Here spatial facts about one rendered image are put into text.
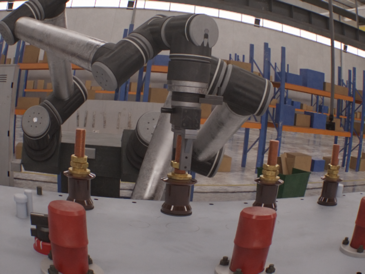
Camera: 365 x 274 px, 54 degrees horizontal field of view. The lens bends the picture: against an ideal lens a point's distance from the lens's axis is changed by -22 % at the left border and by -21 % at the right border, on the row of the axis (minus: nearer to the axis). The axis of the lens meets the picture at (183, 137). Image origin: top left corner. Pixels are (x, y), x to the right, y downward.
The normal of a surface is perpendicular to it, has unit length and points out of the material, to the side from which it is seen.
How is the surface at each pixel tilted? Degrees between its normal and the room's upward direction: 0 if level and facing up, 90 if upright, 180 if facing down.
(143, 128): 61
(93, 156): 90
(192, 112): 90
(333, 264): 0
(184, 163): 90
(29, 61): 90
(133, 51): 74
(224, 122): 140
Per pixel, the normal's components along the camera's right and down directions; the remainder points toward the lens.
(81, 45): -0.37, -0.33
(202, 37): 0.66, 0.14
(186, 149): 0.15, 0.60
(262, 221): 0.04, 0.09
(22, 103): 0.29, 0.13
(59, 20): 0.74, 0.62
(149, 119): 0.22, -0.39
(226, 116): -0.64, 0.69
